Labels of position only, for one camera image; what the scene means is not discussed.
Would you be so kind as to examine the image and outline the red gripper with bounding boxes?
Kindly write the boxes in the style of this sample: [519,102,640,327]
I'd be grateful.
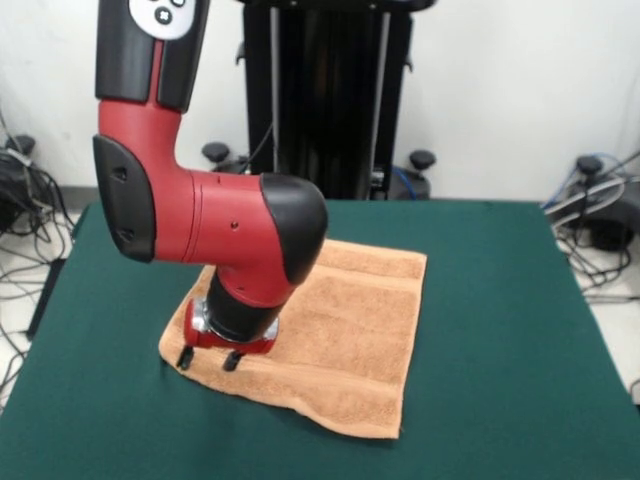
[175,297,282,373]

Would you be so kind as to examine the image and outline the tan terry towel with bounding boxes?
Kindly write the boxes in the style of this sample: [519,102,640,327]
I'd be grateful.
[158,238,429,441]

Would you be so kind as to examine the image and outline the dark grey stand base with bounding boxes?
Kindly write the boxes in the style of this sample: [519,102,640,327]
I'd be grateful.
[0,134,56,236]
[544,154,640,251]

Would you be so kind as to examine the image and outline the dark green table cloth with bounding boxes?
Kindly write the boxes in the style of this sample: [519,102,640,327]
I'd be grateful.
[0,199,640,480]

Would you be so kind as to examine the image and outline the black cable bundle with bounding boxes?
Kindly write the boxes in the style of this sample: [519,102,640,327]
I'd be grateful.
[549,224,640,304]
[0,164,76,401]

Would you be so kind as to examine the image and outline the black pedestal cable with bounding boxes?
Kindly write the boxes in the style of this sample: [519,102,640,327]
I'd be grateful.
[239,124,276,174]

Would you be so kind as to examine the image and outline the short blue cable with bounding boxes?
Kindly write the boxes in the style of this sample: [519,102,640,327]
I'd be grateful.
[391,167,416,199]

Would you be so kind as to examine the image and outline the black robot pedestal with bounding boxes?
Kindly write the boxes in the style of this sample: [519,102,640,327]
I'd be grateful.
[199,0,436,201]

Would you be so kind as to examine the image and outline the long blue cable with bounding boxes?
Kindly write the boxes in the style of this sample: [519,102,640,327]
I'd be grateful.
[541,152,631,211]

